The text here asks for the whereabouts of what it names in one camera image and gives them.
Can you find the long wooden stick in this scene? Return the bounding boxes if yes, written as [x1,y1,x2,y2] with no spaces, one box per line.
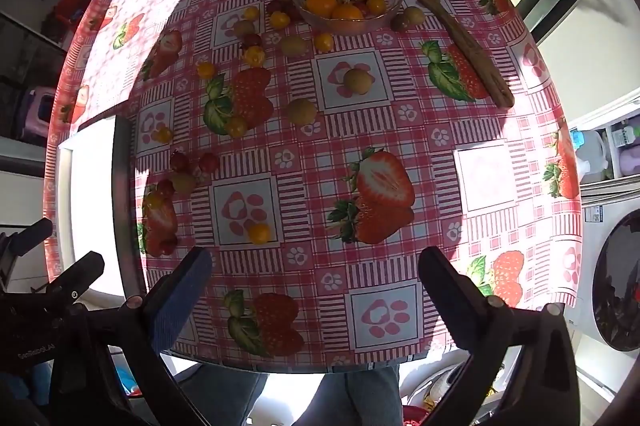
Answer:
[319,0,516,109]

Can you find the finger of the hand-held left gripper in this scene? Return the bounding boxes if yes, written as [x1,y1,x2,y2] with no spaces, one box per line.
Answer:
[0,218,54,260]
[29,251,106,313]

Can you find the person's blue jeans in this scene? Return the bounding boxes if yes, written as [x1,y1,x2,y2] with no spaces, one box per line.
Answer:
[180,363,403,426]

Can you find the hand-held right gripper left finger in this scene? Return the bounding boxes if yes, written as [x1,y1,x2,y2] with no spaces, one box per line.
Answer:
[50,247,213,426]

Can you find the white cabinet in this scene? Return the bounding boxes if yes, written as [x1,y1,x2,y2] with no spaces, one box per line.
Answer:
[0,166,51,232]

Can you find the white cardboard tray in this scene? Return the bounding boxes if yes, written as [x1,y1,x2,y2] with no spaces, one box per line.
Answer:
[56,115,137,303]

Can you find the pink strawberry print tablecloth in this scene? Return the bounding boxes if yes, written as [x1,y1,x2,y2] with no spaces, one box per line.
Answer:
[42,0,583,374]

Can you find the white washing machine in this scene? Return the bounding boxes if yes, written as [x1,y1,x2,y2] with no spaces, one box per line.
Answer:
[565,176,640,407]

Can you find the purple bottle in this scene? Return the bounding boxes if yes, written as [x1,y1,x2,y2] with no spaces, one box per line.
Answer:
[619,151,640,177]

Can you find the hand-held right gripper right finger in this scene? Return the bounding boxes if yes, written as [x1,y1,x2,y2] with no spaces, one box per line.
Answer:
[417,247,581,426]

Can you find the purple plastic stool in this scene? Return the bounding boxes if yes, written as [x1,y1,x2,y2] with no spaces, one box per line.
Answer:
[19,87,57,143]

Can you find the white bottle with blue cap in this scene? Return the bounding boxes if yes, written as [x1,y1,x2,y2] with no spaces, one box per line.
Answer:
[572,130,610,182]

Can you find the green and white bottle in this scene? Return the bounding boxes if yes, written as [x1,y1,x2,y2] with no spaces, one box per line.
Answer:
[612,118,640,149]

